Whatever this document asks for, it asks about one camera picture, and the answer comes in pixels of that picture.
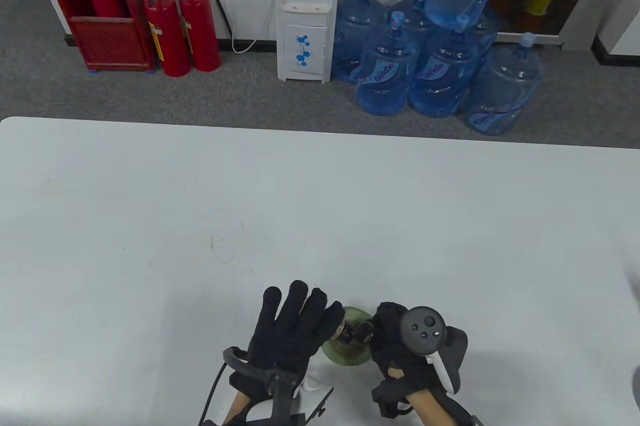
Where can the person's right hand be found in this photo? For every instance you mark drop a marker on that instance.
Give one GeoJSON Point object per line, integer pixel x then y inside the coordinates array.
{"type": "Point", "coordinates": [387, 346]}

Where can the person's left hand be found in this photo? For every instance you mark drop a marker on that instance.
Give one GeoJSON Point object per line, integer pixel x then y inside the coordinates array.
{"type": "Point", "coordinates": [287, 331]}

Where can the clear seasoning bottle black cap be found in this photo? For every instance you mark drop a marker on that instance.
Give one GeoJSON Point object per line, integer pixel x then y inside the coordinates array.
{"type": "Point", "coordinates": [364, 332]}

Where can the green glass bottle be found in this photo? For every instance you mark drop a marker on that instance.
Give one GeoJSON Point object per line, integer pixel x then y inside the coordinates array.
{"type": "Point", "coordinates": [350, 357]}

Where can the person's right forearm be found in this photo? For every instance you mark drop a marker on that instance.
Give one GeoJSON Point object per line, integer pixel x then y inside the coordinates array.
{"type": "Point", "coordinates": [426, 411]}

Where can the person's left forearm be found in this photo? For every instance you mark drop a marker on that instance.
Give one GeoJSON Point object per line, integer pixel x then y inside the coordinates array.
{"type": "Point", "coordinates": [239, 408]}

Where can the black handheld controller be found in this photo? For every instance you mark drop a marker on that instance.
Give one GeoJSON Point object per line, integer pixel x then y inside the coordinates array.
{"type": "Point", "coordinates": [421, 327]}

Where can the white left wrist tracker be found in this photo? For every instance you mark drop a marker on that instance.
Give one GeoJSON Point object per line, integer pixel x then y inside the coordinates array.
{"type": "Point", "coordinates": [315, 396]}

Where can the cluster of blue water jugs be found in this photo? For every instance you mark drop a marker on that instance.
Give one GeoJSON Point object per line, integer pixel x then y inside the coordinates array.
{"type": "Point", "coordinates": [385, 71]}

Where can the white water dispenser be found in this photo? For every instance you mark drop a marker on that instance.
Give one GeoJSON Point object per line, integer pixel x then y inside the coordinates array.
{"type": "Point", "coordinates": [305, 46]}

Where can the red fire extinguisher cabinet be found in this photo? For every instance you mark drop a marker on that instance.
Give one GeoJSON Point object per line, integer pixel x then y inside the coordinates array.
{"type": "Point", "coordinates": [110, 41]}

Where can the black left wrist mount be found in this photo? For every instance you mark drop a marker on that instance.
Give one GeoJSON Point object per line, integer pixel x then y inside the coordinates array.
{"type": "Point", "coordinates": [274, 377]}

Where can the black wrist mount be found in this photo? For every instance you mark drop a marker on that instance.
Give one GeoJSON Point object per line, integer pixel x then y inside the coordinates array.
{"type": "Point", "coordinates": [387, 398]}
{"type": "Point", "coordinates": [274, 377]}

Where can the black right wrist mount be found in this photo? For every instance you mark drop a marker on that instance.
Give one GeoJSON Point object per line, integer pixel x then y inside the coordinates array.
{"type": "Point", "coordinates": [387, 398]}

